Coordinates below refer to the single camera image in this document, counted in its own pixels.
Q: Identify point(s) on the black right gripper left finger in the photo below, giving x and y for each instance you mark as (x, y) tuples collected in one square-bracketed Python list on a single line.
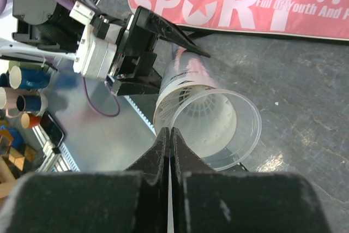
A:
[(133, 200)]

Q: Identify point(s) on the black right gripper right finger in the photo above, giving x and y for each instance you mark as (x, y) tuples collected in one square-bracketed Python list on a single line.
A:
[(240, 201)]

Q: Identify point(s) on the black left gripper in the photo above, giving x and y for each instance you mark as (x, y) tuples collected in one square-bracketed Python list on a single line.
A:
[(133, 61)]

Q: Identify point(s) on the clear plastic tube lid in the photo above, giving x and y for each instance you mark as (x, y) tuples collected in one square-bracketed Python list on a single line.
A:
[(249, 126)]

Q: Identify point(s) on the white shuttlecock tube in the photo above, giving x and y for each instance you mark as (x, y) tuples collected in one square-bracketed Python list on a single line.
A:
[(185, 71)]

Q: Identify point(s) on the white plastic shuttlecock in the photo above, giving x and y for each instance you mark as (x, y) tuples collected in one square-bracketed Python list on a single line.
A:
[(207, 122)]

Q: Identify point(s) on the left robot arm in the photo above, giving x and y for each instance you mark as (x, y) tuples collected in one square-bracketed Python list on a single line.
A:
[(46, 24)]

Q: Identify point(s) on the black smartphone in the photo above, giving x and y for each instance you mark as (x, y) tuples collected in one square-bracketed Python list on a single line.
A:
[(53, 129)]

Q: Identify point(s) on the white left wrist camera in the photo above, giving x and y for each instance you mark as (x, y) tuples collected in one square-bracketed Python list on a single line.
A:
[(97, 48)]

